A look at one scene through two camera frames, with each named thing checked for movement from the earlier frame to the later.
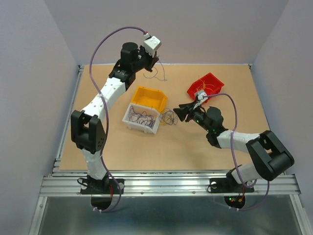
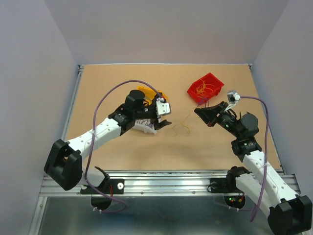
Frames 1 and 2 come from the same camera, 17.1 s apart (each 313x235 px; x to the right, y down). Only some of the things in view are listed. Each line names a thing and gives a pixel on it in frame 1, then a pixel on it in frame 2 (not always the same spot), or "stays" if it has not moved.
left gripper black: [152, 60] to [158, 125]
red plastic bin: [209, 83] stays
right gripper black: [185, 109] to [209, 114]
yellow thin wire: [203, 86] stays
